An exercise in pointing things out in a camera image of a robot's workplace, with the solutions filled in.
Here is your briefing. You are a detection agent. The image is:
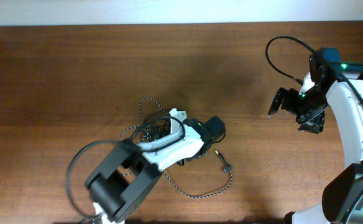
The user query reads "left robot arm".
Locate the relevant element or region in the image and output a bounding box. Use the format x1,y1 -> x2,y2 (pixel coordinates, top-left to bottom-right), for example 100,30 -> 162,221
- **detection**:
85,116 -> 226,223

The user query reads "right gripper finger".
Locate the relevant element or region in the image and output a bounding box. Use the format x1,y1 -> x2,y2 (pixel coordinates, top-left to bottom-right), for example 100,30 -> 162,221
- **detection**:
298,111 -> 325,134
267,88 -> 288,118

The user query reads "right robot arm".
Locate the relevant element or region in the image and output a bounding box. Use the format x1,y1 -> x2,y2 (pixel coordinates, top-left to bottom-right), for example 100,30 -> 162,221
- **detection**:
268,48 -> 363,223

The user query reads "right camera cable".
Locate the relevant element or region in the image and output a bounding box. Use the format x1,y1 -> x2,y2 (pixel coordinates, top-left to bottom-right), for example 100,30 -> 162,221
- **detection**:
264,35 -> 363,224

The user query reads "left camera cable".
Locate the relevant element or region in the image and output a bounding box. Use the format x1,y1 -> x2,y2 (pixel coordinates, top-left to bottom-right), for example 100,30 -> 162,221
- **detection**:
64,114 -> 187,220

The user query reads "camera cable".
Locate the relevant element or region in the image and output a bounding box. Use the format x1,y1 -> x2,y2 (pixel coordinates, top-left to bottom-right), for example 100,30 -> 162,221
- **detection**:
264,35 -> 363,224
64,114 -> 187,220

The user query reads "braided black white cable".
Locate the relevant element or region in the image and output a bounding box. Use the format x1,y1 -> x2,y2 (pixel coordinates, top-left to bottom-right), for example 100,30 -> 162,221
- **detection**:
117,96 -> 234,200

